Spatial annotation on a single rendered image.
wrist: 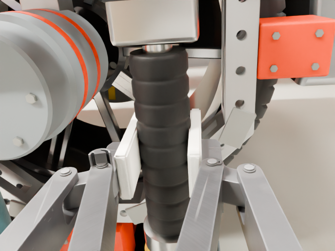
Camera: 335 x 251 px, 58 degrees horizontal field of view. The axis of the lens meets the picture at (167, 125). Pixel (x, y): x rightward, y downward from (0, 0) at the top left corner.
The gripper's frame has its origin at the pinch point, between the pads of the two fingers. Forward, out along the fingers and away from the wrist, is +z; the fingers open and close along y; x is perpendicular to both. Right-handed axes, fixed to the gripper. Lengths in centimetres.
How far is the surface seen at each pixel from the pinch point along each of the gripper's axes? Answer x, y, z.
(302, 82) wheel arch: -8.1, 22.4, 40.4
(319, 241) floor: -83, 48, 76
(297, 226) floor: -83, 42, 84
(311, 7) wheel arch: 5.3, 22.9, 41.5
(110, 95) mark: -12, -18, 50
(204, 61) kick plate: -78, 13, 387
